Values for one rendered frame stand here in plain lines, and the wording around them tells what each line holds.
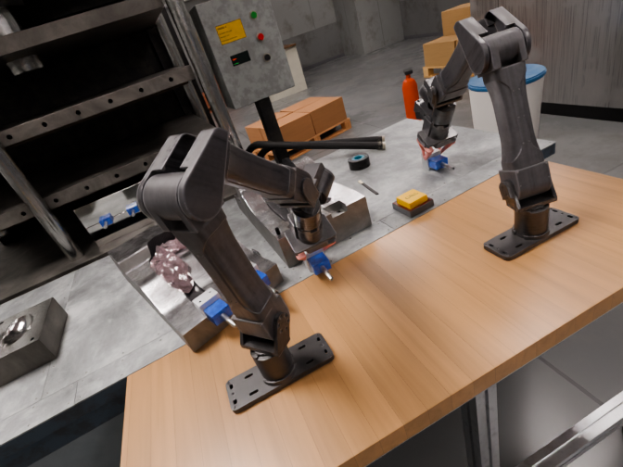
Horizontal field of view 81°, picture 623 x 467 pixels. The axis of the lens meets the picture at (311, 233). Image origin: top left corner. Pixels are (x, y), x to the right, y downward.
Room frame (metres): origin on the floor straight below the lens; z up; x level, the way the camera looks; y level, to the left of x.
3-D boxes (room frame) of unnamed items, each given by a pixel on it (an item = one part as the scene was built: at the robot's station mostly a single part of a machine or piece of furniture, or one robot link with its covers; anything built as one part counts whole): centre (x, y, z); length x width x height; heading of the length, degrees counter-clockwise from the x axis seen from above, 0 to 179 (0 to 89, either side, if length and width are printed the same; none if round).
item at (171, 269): (0.87, 0.34, 0.90); 0.26 x 0.18 x 0.08; 33
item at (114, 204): (1.67, 0.78, 0.87); 0.50 x 0.27 x 0.17; 16
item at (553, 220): (0.60, -0.45, 0.84); 0.20 x 0.07 x 0.08; 103
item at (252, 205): (1.05, 0.03, 0.87); 0.50 x 0.26 x 0.14; 16
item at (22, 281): (1.73, 0.85, 0.76); 1.30 x 0.84 x 0.06; 106
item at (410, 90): (3.58, -1.37, 0.31); 0.27 x 0.26 x 0.61; 121
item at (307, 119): (4.52, -0.26, 0.20); 1.14 x 0.82 x 0.40; 112
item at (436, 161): (1.02, -0.45, 0.83); 0.13 x 0.05 x 0.05; 7
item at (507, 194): (0.61, -0.45, 0.90); 0.09 x 0.06 x 0.06; 88
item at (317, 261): (0.71, 0.00, 0.83); 0.13 x 0.05 x 0.05; 12
